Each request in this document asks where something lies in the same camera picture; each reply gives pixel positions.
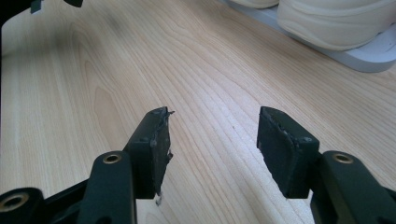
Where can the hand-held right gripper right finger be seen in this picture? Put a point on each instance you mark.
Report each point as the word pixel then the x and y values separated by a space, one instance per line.
pixel 289 155

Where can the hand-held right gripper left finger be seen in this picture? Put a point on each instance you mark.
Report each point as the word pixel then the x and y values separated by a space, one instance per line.
pixel 149 155

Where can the cream perforated clog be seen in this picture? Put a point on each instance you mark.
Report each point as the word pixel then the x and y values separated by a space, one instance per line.
pixel 336 25

